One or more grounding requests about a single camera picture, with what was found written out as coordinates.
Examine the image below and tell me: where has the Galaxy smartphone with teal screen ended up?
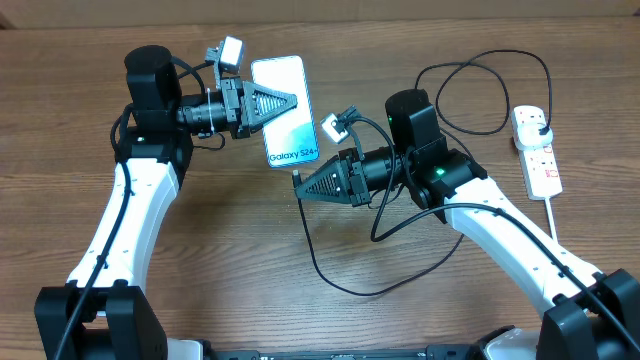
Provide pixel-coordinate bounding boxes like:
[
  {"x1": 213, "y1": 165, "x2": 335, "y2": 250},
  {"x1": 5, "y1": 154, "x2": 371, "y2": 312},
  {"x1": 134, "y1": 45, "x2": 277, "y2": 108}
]
[{"x1": 251, "y1": 55, "x2": 320, "y2": 168}]

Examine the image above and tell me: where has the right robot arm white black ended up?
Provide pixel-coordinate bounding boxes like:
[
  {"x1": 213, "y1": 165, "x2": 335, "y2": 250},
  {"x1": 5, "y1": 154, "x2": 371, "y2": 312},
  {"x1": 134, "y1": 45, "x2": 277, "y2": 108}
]
[{"x1": 293, "y1": 89, "x2": 639, "y2": 360}]

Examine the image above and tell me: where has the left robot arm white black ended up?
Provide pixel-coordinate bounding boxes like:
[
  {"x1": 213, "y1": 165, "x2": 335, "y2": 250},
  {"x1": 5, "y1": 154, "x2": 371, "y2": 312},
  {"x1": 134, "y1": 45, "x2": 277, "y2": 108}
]
[{"x1": 34, "y1": 37, "x2": 309, "y2": 359}]

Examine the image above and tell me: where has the white charger plug adapter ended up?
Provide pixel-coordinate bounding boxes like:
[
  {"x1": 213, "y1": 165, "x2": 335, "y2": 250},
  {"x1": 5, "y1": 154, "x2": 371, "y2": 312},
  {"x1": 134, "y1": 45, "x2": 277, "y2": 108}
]
[{"x1": 514, "y1": 123, "x2": 554, "y2": 151}]

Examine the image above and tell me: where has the white power strip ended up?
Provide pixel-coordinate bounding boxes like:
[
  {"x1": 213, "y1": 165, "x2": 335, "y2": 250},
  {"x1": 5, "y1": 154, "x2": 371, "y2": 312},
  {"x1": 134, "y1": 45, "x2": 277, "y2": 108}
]
[{"x1": 511, "y1": 105, "x2": 563, "y2": 200}]

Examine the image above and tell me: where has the white power strip cord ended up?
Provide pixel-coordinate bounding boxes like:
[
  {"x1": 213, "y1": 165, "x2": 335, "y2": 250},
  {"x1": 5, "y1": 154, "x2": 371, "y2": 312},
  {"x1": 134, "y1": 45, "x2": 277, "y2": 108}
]
[{"x1": 543, "y1": 197, "x2": 560, "y2": 244}]

